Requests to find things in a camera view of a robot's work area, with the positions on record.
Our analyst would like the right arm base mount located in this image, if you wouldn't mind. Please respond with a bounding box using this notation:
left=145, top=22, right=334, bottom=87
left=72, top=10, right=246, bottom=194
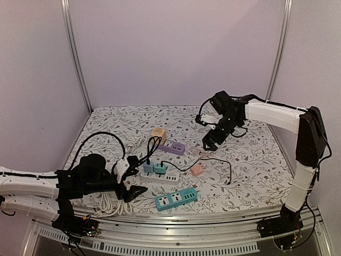
left=257, top=216, right=303, bottom=251

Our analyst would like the right aluminium frame post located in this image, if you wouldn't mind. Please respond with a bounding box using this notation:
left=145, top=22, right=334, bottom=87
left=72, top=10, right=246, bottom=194
left=265, top=0, right=293, bottom=100

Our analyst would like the aluminium frame post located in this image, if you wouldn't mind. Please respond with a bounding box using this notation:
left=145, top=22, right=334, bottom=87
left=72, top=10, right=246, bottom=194
left=61, top=0, right=93, bottom=114
left=265, top=0, right=293, bottom=100

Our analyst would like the white power strip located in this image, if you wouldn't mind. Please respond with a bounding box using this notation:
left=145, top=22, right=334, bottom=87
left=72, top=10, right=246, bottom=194
left=140, top=172, right=180, bottom=185

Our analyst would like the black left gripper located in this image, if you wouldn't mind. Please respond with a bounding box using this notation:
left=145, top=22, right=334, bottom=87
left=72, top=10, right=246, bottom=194
left=83, top=173, right=148, bottom=203

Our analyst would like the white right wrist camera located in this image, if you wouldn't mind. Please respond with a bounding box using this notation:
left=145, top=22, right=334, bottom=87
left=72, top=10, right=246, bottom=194
left=195, top=114, right=219, bottom=126

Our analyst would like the white power strip cable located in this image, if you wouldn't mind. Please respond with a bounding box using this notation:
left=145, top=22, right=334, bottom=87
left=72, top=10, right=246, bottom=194
left=94, top=193, right=118, bottom=217

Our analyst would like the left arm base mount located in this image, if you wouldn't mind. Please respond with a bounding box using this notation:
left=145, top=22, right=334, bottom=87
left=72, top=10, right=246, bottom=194
left=52, top=214, right=99, bottom=237

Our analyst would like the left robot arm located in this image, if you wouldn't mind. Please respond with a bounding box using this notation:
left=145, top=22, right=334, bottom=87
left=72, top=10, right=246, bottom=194
left=1, top=154, right=148, bottom=231

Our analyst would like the light blue charger plug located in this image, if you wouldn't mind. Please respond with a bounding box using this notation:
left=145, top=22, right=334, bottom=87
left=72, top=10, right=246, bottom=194
left=142, top=162, right=155, bottom=174

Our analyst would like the teal charger plug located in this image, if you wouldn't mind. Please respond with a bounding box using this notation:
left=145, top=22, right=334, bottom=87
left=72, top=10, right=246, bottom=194
left=154, top=163, right=166, bottom=175

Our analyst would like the purple power strip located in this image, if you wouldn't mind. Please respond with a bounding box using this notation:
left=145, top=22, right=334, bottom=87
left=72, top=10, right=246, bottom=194
left=158, top=141, right=185, bottom=156

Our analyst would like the teal power strip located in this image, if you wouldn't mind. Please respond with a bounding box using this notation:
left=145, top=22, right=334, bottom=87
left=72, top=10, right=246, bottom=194
left=155, top=187, right=198, bottom=212

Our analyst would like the floral table mat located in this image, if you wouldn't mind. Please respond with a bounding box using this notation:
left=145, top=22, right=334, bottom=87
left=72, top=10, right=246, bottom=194
left=66, top=106, right=292, bottom=215

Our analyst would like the white teal strip cable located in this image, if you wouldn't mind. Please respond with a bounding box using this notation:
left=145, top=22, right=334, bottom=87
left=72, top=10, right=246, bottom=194
left=117, top=198, right=157, bottom=215

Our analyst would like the pink cable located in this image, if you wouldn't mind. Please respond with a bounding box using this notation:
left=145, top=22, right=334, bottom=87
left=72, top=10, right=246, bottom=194
left=189, top=146, right=211, bottom=158

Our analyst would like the black usb cable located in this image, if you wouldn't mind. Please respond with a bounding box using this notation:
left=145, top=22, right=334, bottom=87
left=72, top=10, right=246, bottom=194
left=135, top=135, right=162, bottom=167

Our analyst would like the aluminium front rail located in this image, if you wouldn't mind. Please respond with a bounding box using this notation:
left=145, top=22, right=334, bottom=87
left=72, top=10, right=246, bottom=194
left=23, top=206, right=334, bottom=255

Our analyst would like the pink charger plug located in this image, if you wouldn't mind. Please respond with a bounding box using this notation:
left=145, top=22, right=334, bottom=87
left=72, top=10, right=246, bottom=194
left=190, top=164, right=204, bottom=177

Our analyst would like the black charger cable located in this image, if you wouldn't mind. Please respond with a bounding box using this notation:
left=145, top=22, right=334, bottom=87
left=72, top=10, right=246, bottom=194
left=159, top=158, right=232, bottom=186

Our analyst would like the left aluminium frame post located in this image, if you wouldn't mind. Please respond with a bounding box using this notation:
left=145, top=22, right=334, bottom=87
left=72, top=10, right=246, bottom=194
left=61, top=0, right=93, bottom=114

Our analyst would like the beige cube socket adapter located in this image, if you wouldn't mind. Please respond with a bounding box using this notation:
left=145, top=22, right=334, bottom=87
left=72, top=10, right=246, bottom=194
left=151, top=127, right=166, bottom=143

